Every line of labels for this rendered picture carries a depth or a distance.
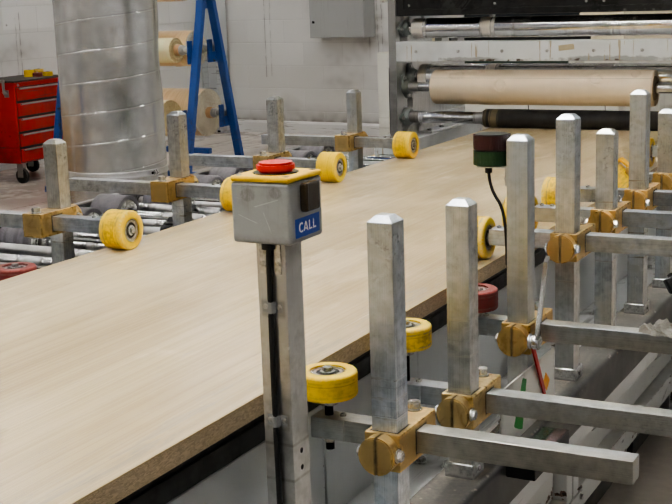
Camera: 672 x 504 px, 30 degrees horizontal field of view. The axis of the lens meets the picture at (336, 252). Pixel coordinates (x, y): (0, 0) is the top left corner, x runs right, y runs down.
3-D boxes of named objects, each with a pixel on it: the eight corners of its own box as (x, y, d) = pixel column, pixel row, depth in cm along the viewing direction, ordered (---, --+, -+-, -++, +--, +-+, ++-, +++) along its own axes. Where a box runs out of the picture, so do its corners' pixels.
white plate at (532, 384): (555, 403, 214) (556, 347, 212) (503, 454, 191) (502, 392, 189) (552, 403, 214) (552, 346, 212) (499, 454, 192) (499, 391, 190)
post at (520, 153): (534, 422, 207) (534, 133, 198) (527, 429, 204) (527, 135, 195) (514, 419, 209) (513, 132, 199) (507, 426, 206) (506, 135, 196)
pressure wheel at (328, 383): (347, 434, 175) (344, 355, 172) (368, 453, 167) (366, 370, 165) (292, 443, 172) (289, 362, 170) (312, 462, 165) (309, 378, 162)
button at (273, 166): (302, 175, 131) (301, 159, 131) (283, 181, 128) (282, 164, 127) (269, 174, 133) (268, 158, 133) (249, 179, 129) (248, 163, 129)
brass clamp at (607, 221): (633, 225, 252) (633, 200, 251) (615, 238, 240) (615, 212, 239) (603, 224, 254) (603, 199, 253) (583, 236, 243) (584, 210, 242)
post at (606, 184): (615, 366, 252) (618, 127, 242) (610, 371, 249) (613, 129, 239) (598, 364, 253) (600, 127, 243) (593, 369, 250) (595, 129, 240)
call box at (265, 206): (323, 240, 133) (321, 167, 132) (291, 253, 127) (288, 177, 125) (267, 236, 136) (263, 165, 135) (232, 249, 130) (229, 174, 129)
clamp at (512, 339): (553, 337, 211) (553, 308, 210) (526, 358, 199) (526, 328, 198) (521, 333, 213) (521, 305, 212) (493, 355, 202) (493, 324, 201)
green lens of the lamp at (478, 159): (516, 161, 201) (516, 148, 201) (503, 167, 196) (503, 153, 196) (481, 160, 204) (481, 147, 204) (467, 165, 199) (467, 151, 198)
